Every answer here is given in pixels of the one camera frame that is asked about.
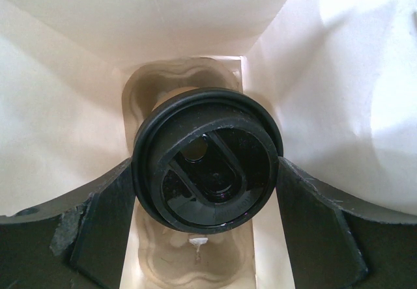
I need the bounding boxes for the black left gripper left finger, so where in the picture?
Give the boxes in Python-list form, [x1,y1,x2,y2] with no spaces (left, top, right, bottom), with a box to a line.
[1,159,136,288]

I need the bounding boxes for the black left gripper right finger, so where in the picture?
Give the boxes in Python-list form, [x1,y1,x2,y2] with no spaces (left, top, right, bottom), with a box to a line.
[276,158,416,288]

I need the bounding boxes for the single pulp cup carrier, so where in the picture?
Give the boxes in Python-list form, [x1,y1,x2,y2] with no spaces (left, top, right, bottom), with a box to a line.
[121,56,256,288]

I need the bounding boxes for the black plastic cup lid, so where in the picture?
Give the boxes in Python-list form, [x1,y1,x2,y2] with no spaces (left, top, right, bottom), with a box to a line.
[132,88,283,234]

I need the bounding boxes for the single brown paper cup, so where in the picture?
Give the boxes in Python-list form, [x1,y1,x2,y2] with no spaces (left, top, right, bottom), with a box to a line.
[152,87,197,111]

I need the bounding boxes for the brown paper bag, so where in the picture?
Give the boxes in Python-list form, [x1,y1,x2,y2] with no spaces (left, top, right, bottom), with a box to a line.
[1,0,416,288]

